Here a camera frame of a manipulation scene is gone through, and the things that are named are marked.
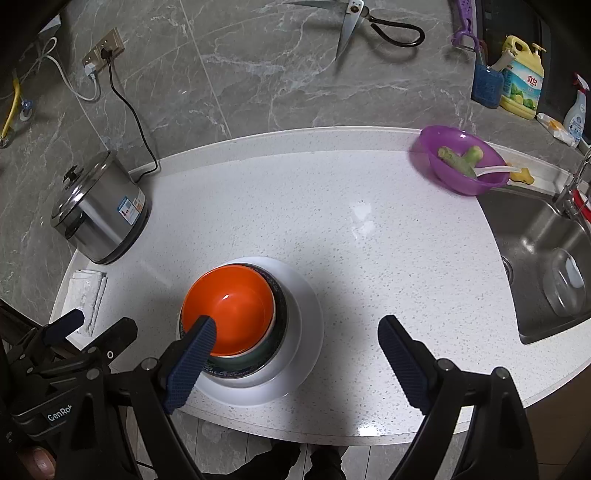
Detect black-handled kitchen scissors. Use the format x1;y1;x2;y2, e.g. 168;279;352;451
284;0;426;61

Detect white bowl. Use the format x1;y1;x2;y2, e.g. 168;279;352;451
210;271;278;359

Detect red white container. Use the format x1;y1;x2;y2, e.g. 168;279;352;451
570;189;591;220

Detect blue patterned ceramic bowl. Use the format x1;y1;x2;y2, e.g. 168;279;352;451
178;263;290;378

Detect long green vegetable stem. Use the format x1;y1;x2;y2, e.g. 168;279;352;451
438;146;476;178

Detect person's left leg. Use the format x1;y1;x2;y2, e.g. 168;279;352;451
240;439;302;480

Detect yellow sponge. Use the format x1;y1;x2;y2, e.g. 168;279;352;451
505;161;536;185

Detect white plastic spoon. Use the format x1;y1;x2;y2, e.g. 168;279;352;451
472;165;522;178

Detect black power cable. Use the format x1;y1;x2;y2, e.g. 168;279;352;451
100;46;160;183

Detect white orange soap packet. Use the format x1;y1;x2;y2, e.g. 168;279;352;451
536;113;578;147

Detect yellow detergent bottle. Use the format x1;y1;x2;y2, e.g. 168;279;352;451
499;35;546;121

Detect yellow hose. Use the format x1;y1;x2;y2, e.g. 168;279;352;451
0;78;23;148

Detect steel sink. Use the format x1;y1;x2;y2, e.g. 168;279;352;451
478;185;591;345

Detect clear glass bowl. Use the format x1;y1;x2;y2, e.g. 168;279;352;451
542;248;586;318

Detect wall socket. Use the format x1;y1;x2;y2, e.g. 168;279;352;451
82;27;126;69

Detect white power cable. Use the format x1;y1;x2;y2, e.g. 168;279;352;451
44;37;101;102

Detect blue cup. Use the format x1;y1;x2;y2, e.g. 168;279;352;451
471;62;505;110

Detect person's leg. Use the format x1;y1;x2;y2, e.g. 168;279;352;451
240;439;302;480
309;445;347;480

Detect steel rice cooker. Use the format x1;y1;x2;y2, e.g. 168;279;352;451
50;150;149;265

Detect person's left hand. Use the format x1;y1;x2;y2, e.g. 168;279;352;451
18;445;58;480

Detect orange bowl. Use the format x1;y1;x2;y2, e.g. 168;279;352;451
182;268;276;357

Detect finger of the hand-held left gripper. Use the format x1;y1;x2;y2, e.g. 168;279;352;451
44;308;86;345
81;318;138;370

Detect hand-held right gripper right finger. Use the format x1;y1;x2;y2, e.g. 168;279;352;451
378;315;541;480

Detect person's right leg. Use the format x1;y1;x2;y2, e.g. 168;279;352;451
309;445;347;480

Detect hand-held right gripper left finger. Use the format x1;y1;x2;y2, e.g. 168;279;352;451
69;315;218;480

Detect deep white plate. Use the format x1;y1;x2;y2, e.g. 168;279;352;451
203;258;302;388

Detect white spray bottle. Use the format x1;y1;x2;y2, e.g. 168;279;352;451
563;72;591;141

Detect purple peeler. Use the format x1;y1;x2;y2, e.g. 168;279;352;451
451;0;485;52

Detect steel faucet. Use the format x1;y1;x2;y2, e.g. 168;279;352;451
553;148;591;217

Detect white cloth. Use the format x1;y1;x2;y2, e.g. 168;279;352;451
67;270;109;335

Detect purple plastic basin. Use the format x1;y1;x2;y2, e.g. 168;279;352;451
419;125;510;197

